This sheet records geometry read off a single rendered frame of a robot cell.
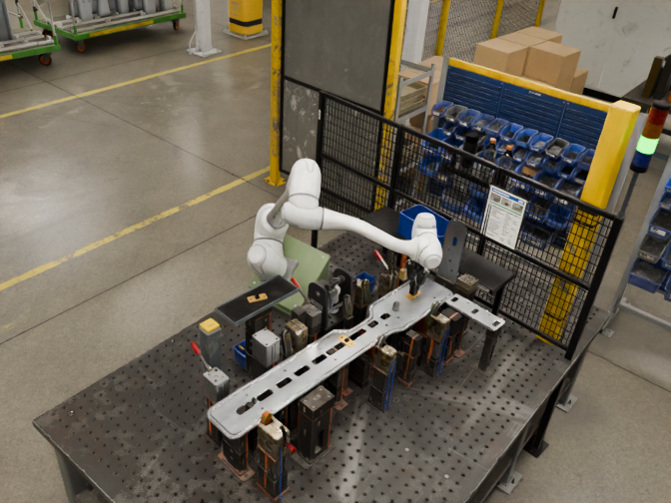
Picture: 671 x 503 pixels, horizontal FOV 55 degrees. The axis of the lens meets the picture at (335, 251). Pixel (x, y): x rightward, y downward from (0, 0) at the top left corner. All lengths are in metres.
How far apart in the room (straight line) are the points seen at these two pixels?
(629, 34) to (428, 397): 6.87
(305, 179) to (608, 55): 6.95
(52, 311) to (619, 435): 3.72
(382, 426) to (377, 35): 2.97
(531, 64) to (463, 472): 5.25
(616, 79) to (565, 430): 6.05
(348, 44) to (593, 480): 3.40
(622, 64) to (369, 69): 4.91
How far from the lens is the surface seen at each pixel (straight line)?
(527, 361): 3.46
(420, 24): 7.18
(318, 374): 2.73
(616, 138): 3.03
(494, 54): 7.09
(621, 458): 4.20
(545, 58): 7.29
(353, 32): 5.08
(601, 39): 9.36
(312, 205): 2.82
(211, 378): 2.64
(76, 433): 3.03
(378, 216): 3.74
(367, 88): 5.10
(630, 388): 4.65
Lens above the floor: 2.94
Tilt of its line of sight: 34 degrees down
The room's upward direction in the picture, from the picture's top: 5 degrees clockwise
